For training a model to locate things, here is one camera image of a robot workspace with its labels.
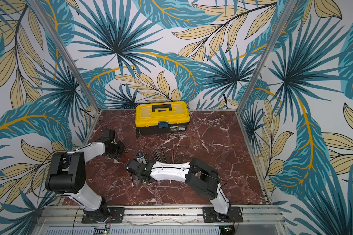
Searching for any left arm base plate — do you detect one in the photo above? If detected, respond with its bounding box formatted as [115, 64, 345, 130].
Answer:
[81, 207, 125, 224]

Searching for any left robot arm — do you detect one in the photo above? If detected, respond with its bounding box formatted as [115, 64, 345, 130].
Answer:
[45, 141, 126, 223]

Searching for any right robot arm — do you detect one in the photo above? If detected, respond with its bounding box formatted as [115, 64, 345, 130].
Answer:
[126, 158, 231, 217]

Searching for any yellow black toolbox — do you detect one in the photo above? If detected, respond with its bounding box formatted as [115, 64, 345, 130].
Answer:
[135, 101, 190, 137]

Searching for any dark blue capped pencil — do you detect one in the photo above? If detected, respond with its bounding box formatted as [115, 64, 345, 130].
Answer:
[152, 149, 161, 162]

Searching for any aluminium front rail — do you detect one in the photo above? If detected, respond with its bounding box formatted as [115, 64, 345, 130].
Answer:
[36, 204, 286, 226]

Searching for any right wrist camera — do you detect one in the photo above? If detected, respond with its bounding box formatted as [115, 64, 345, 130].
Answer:
[136, 153, 147, 164]

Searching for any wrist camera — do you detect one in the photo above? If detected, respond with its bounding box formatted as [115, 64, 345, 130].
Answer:
[136, 153, 147, 164]
[100, 129, 115, 142]

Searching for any dark blue pencil right group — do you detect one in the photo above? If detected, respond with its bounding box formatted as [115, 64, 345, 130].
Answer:
[160, 145, 167, 163]

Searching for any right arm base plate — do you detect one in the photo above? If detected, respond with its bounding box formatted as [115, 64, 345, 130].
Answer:
[202, 207, 244, 223]

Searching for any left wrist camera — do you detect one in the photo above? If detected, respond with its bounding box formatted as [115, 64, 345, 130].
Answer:
[100, 129, 115, 142]

